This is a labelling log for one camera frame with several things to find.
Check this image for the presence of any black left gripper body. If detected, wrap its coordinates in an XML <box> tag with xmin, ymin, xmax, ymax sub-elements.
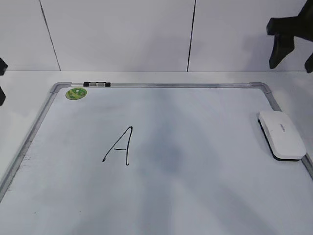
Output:
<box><xmin>0</xmin><ymin>58</ymin><xmax>8</xmax><ymax>75</ymax></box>

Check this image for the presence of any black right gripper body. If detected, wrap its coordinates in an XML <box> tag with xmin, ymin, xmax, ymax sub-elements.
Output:
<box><xmin>267</xmin><ymin>0</ymin><xmax>313</xmax><ymax>41</ymax></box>

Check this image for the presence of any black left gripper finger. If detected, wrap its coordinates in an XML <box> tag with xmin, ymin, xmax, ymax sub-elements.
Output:
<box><xmin>0</xmin><ymin>87</ymin><xmax>6</xmax><ymax>106</ymax></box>

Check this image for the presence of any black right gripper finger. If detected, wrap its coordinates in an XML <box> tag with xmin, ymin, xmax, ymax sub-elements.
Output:
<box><xmin>304</xmin><ymin>53</ymin><xmax>313</xmax><ymax>73</ymax></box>
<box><xmin>269</xmin><ymin>34</ymin><xmax>295</xmax><ymax>69</ymax></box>

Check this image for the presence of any white rectangular board eraser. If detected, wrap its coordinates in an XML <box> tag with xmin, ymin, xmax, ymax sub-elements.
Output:
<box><xmin>258</xmin><ymin>110</ymin><xmax>307</xmax><ymax>162</ymax></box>

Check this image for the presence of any round green sticker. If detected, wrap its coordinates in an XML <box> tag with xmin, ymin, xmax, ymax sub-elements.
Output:
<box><xmin>66</xmin><ymin>88</ymin><xmax>87</xmax><ymax>100</ymax></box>

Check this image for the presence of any white board with grey frame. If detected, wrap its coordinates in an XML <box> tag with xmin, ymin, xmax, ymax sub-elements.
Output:
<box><xmin>0</xmin><ymin>83</ymin><xmax>313</xmax><ymax>235</ymax></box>

